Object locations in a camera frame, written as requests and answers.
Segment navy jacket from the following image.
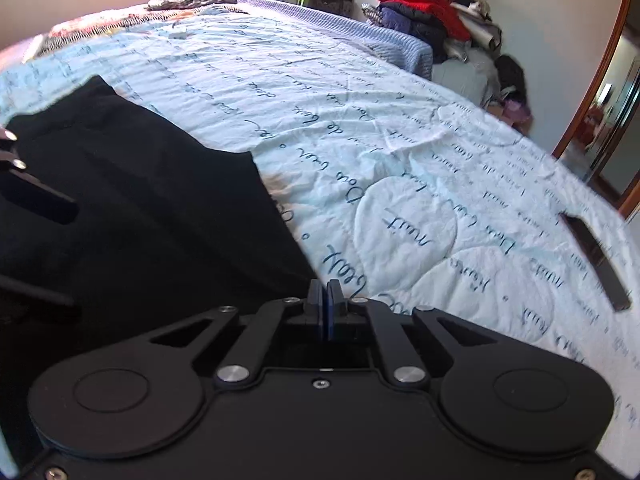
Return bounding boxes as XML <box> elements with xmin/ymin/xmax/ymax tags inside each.
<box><xmin>377</xmin><ymin>2</ymin><xmax>449</xmax><ymax>62</ymax></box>

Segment wooden door frame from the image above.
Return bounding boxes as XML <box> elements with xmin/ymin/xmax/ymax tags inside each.
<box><xmin>551</xmin><ymin>0</ymin><xmax>640</xmax><ymax>221</ymax></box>

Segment purple bag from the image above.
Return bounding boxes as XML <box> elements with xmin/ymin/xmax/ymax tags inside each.
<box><xmin>500</xmin><ymin>97</ymin><xmax>535</xmax><ymax>136</ymax></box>

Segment black smartphone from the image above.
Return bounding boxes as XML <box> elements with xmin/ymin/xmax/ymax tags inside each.
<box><xmin>557</xmin><ymin>212</ymin><xmax>632</xmax><ymax>312</ymax></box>

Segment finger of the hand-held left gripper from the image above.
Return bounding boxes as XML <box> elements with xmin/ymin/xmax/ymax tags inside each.
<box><xmin>0</xmin><ymin>127</ymin><xmax>79</xmax><ymax>226</ymax></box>
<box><xmin>0</xmin><ymin>272</ymin><xmax>77</xmax><ymax>309</ymax></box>

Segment black bag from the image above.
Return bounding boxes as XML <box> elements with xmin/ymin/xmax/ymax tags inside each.
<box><xmin>309</xmin><ymin>0</ymin><xmax>355</xmax><ymax>20</ymax></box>

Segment blue knit blanket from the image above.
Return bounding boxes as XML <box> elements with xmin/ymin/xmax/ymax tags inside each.
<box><xmin>235</xmin><ymin>0</ymin><xmax>434</xmax><ymax>81</ymax></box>

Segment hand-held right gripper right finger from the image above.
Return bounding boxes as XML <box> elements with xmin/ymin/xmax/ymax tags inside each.
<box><xmin>325</xmin><ymin>280</ymin><xmax>502</xmax><ymax>390</ymax></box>

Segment light blue printed quilt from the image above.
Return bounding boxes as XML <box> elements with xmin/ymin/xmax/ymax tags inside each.
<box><xmin>0</xmin><ymin>5</ymin><xmax>640</xmax><ymax>478</ymax></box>

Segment black pants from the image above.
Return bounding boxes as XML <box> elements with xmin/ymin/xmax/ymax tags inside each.
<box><xmin>0</xmin><ymin>75</ymin><xmax>325</xmax><ymax>461</ymax></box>

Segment floral bedspread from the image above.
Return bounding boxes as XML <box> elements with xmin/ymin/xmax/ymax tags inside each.
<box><xmin>0</xmin><ymin>0</ymin><xmax>241</xmax><ymax>65</ymax></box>

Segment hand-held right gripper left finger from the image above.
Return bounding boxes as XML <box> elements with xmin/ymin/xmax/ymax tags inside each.
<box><xmin>150</xmin><ymin>279</ymin><xmax>327</xmax><ymax>391</ymax></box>

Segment pile of pale clothes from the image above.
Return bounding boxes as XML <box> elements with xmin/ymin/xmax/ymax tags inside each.
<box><xmin>405</xmin><ymin>0</ymin><xmax>503</xmax><ymax>54</ymax></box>

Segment grey cloth cover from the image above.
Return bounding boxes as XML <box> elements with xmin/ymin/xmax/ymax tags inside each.
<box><xmin>431</xmin><ymin>47</ymin><xmax>501</xmax><ymax>109</ymax></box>

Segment black backpack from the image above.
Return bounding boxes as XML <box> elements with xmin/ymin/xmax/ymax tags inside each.
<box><xmin>494</xmin><ymin>55</ymin><xmax>528</xmax><ymax>106</ymax></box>

